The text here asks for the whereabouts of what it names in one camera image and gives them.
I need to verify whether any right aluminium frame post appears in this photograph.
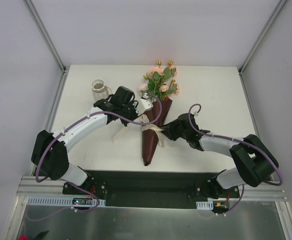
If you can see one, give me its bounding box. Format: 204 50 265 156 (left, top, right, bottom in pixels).
238 0 289 76

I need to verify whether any left white cable duct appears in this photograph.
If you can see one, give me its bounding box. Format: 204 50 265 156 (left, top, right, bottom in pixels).
28 196 106 208

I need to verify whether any white cable duct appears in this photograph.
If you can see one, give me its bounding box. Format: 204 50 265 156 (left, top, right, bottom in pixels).
196 200 214 211
28 196 106 208

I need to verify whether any white ribbed ceramic vase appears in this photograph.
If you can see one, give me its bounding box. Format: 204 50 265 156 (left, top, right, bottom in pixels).
91 79 112 101

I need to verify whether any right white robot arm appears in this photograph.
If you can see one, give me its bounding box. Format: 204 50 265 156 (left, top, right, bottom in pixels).
161 113 279 198

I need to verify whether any brown red wrapping paper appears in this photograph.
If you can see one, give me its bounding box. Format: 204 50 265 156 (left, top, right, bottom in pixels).
141 97 173 166

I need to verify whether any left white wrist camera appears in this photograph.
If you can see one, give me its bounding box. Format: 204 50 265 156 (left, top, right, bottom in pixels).
136 93 153 115

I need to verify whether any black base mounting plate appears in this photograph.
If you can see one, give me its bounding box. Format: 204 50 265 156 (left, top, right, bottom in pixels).
62 169 239 210

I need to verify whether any red black object bottom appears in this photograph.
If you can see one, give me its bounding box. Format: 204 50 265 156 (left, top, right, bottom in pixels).
17 230 49 240

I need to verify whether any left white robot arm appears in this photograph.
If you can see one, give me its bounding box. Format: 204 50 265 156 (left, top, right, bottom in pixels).
31 86 138 195

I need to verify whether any left aluminium frame post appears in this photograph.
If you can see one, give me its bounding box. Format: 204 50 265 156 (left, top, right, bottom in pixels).
23 0 67 73

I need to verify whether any aluminium frame post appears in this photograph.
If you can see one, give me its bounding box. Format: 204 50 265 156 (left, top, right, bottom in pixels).
23 0 67 73
238 0 289 76

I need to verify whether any pink flower bunch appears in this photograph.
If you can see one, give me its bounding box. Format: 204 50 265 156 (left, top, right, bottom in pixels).
138 60 180 100

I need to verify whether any right white cable duct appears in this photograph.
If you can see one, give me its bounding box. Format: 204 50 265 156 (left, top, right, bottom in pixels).
196 200 214 211

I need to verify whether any cream printed ribbon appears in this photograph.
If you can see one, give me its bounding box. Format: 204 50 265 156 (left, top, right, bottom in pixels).
111 113 166 148

